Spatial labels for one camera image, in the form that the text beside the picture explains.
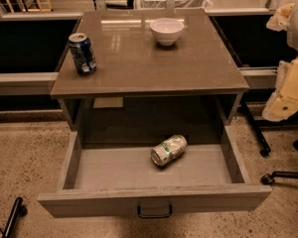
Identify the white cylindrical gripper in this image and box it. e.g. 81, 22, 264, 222
262, 0, 298, 122

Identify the silver green 7up can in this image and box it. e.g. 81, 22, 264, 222
150, 135, 188, 167

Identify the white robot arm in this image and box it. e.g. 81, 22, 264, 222
262, 0, 298, 122

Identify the grey counter cabinet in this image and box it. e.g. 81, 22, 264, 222
51, 9, 248, 124

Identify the blue soda can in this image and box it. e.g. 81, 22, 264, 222
69, 33, 96, 75

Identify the grey open drawer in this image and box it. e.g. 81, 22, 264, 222
38, 127, 271, 218

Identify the black angled stand leg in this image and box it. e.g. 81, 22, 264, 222
240, 100, 271, 158

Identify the white bowl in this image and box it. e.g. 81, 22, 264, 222
150, 18, 184, 46

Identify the black chair leg with caster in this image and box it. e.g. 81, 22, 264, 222
260, 171, 298, 184

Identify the black stand leg left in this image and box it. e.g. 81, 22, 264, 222
2, 197, 28, 238

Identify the white wire basket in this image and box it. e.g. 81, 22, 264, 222
134, 0, 214, 10

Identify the black drawer handle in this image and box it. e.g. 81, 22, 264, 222
137, 205, 173, 219

